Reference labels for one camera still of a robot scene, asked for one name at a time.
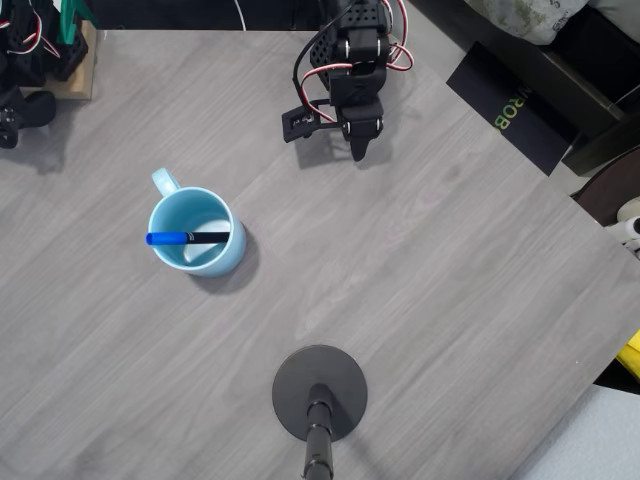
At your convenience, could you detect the blue capped marker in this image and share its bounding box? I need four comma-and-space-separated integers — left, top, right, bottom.
145, 230, 232, 247

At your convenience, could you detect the light blue mug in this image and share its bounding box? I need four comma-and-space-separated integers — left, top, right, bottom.
147, 167, 248, 279

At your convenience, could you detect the black box with green letters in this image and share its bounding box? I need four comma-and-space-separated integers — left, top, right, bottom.
445, 40, 581, 177

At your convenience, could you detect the camouflage pillow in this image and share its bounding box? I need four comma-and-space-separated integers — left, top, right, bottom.
462, 0, 594, 47

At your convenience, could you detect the dark round chair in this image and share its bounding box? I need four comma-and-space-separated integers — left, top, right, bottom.
569, 144, 640, 229

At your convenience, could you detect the wooden base board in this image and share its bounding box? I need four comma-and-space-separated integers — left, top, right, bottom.
19, 20, 99, 101

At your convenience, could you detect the grey cushion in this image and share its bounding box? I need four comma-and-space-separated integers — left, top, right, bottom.
587, 0, 640, 31

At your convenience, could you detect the white gadget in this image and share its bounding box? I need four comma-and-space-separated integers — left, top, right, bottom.
605, 197, 640, 259

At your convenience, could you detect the green clamp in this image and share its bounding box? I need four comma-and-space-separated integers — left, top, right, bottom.
53, 0, 99, 49

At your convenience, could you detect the yellow object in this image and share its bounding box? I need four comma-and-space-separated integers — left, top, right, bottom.
615, 328, 640, 380

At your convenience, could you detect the light grey bedding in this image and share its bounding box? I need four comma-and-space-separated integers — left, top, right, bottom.
509, 383, 640, 480

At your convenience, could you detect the red white servo cable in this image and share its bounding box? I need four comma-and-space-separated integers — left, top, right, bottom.
384, 0, 416, 72
301, 62, 354, 124

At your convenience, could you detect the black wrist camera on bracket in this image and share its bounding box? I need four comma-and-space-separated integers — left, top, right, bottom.
281, 99, 344, 144

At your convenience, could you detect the dark furniture frame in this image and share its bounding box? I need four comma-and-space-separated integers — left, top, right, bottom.
404, 0, 640, 176

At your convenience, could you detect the black round-base camera stand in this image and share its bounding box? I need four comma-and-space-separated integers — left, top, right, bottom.
271, 344, 369, 480

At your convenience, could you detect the white thin cord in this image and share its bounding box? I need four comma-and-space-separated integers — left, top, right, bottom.
612, 84, 640, 109

